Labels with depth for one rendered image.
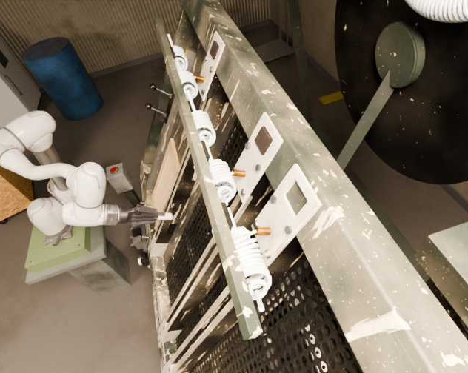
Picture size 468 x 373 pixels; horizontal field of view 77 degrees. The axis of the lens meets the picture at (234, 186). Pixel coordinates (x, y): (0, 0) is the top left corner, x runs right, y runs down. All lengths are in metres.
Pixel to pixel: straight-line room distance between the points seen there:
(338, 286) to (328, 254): 0.05
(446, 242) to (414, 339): 0.29
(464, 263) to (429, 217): 2.36
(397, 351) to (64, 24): 5.36
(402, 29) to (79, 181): 1.13
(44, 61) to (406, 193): 4.20
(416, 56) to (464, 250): 0.53
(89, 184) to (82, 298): 1.88
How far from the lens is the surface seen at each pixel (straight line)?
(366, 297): 0.46
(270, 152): 0.62
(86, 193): 1.23
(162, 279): 1.68
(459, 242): 0.70
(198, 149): 0.58
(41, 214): 2.09
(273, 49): 4.90
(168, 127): 1.73
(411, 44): 0.99
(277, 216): 0.58
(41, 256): 2.23
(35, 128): 1.69
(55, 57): 4.42
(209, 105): 1.07
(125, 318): 2.72
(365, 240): 0.49
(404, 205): 3.04
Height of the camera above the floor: 2.35
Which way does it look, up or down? 51 degrees down
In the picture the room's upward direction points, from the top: 13 degrees counter-clockwise
